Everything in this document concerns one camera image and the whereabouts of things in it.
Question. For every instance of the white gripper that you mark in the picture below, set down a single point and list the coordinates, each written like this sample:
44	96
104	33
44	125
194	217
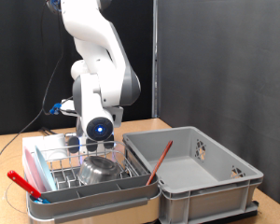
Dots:
68	106

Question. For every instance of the black backdrop curtain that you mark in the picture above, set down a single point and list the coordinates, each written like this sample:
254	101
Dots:
9	46

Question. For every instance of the grey plastic crate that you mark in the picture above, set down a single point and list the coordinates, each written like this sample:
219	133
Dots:
208	199

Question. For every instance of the white box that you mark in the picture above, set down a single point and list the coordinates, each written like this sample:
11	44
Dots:
49	141

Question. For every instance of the stainless steel bowl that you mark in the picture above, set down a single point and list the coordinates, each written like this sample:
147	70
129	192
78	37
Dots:
99	171

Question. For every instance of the dark grey backdrop curtain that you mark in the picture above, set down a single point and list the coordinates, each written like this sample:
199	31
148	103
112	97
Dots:
224	62

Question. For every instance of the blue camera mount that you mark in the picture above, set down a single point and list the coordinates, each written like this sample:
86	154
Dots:
55	109

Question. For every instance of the light blue plate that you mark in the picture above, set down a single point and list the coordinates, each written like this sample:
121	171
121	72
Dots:
46	171

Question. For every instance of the pink plate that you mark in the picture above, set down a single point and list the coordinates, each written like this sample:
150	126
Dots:
31	174

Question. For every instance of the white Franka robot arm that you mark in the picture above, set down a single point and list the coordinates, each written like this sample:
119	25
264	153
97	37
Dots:
93	31

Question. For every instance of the vertical metal pole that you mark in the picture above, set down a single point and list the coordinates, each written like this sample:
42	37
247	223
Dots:
155	62

